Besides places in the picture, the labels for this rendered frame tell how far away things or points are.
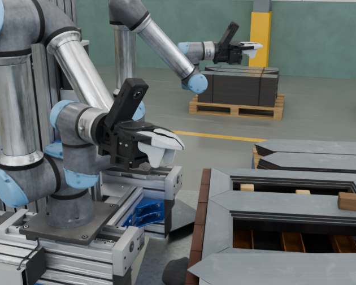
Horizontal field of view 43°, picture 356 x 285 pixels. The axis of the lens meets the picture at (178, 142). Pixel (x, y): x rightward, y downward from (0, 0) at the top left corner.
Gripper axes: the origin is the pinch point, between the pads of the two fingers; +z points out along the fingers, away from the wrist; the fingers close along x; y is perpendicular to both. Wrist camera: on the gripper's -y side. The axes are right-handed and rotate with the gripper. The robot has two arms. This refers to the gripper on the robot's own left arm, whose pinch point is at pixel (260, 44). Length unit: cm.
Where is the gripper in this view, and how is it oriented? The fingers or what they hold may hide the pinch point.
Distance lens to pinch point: 196.8
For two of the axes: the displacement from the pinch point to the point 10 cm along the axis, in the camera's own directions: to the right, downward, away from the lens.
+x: 1.6, 4.7, -8.7
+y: -0.2, 8.8, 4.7
